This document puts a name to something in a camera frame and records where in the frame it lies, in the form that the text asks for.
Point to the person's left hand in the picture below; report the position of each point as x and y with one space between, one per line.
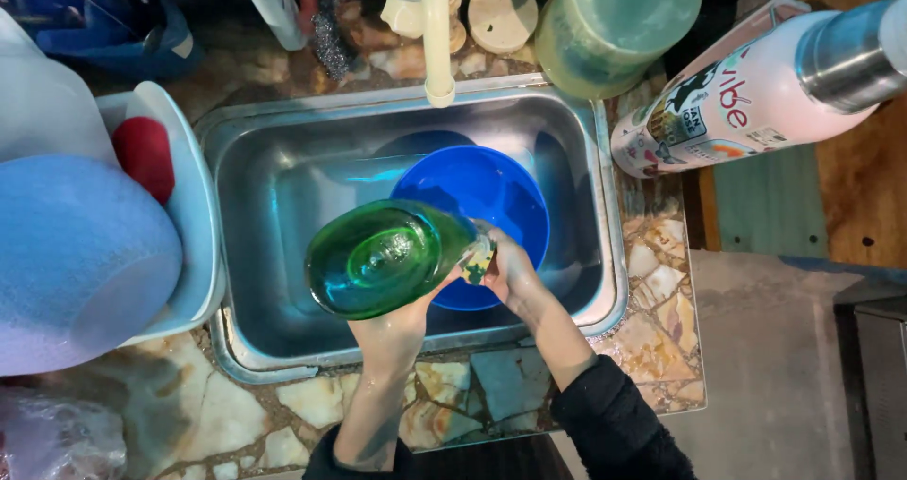
388 342

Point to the person's right hand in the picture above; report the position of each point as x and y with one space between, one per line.
517 274

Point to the person's right fingers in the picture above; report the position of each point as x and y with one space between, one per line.
496 246

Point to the yellow green sponge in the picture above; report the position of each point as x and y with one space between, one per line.
479 262

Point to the green glass bottle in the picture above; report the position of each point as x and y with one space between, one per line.
375 260

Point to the blue plastic bowl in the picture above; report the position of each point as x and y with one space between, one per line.
496 182

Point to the cream plastic faucet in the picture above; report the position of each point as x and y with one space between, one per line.
436 33

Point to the stainless steel sink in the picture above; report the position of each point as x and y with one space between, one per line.
283 182

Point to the cream round faucet knob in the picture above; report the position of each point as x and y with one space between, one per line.
502 18

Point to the green translucent plastic jar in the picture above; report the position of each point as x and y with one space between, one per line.
609 26

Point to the dark steel wool scrubber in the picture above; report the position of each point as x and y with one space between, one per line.
333 37

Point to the white stickered water bottle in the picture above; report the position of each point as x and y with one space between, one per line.
744 97

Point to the white plastic dish tub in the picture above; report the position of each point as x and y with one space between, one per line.
195 225

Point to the white squeeze bottle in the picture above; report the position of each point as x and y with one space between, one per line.
273 5

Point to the red plastic cup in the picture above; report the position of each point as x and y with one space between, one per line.
145 155

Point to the wooden table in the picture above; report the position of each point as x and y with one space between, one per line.
861 182

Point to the dark metal appliance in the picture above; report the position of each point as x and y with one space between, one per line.
878 381

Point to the large light blue basin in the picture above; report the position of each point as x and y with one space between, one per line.
78 260

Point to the blue plastic bag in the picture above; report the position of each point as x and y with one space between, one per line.
92 19

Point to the white translucent plastic container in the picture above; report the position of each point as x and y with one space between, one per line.
42 104

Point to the clear plastic bag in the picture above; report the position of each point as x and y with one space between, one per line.
57 437

